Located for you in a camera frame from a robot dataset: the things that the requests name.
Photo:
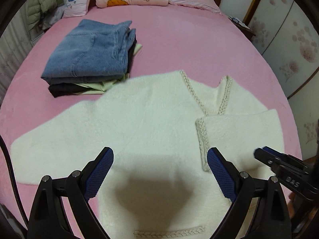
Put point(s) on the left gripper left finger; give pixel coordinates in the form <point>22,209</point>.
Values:
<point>48,218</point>

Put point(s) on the beige puffer jacket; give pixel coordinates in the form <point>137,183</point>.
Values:
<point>36,10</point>

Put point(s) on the folded black garment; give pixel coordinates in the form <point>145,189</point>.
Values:
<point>67,89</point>

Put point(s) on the folded light green garment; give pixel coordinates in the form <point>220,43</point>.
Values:
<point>101,87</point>

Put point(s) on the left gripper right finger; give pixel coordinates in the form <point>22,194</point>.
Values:
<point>263,199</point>

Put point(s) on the white fluffy sweater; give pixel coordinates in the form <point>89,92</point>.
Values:
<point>160,128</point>

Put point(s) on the floral wardrobe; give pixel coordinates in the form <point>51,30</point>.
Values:
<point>288,41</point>

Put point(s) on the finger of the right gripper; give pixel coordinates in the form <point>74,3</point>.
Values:
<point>264,157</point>
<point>279,154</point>

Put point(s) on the wooden nightstand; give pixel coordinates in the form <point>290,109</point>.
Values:
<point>242,27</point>

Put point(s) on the folded blue jeans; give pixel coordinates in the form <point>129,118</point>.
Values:
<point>91,52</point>

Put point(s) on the white curtain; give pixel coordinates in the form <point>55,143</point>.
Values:
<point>15,46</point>

